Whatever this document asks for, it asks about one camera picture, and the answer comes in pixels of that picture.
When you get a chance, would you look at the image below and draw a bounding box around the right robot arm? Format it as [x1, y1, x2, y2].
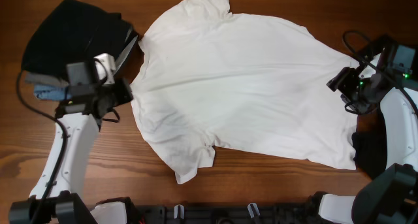
[317, 36, 417, 223]

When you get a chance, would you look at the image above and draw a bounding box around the white t-shirt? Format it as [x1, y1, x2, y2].
[131, 0, 357, 184]

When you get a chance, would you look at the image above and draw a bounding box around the folded light blue garment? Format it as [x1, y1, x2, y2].
[33, 85, 71, 101]

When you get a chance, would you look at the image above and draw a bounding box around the black garment on right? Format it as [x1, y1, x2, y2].
[351, 34, 418, 181]

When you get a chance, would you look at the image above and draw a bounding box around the folded grey garment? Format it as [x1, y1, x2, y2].
[25, 72, 69, 88]

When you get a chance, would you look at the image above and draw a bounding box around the folded black garment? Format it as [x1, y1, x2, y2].
[22, 0, 138, 80]

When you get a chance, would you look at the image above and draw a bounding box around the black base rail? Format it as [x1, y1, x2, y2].
[137, 203, 323, 224]

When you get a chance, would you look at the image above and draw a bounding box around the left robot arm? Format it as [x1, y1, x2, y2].
[8, 57, 133, 223]

